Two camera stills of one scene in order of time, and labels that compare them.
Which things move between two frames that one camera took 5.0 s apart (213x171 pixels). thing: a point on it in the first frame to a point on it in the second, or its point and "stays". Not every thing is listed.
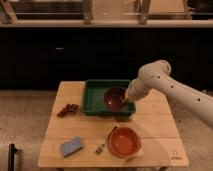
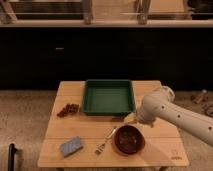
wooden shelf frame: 106,13 stays
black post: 11,156 stays
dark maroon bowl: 115,99 to 129,140
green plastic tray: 93,98 stays
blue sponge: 71,147 stays
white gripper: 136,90 to 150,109
